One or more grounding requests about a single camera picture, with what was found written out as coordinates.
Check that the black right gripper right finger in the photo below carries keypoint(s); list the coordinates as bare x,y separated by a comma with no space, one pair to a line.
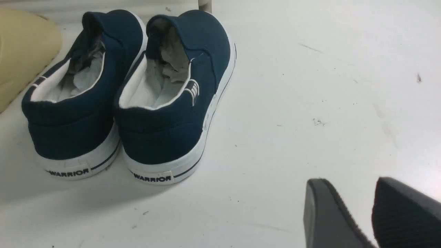
403,217

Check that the navy canvas slip-on shoe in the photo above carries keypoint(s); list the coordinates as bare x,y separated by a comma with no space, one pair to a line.
69,109
165,107

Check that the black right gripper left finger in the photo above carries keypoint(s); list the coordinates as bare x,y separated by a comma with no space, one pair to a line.
327,221

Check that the stainless steel shoe rack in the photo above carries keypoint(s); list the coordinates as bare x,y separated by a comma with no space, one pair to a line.
205,5

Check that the right olive foam slide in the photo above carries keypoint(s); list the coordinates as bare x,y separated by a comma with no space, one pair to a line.
28,43

